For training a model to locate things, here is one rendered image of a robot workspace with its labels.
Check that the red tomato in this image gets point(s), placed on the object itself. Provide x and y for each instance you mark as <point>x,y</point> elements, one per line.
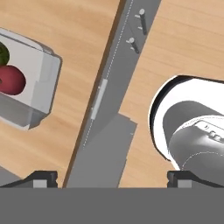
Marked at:
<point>11,80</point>

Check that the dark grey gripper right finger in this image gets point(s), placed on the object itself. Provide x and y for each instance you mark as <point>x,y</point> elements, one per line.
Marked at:
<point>180,178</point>

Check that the green lime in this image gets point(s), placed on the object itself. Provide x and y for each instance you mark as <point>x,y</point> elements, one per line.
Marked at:
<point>3,54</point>

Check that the clear plastic vegetable container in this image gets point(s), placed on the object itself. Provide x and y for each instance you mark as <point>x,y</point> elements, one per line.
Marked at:
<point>40,84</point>

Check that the white and grey round object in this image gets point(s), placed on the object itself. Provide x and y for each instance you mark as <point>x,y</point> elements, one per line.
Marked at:
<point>189,122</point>

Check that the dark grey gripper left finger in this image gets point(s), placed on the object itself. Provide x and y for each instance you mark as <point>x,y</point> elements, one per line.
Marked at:
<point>43,178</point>

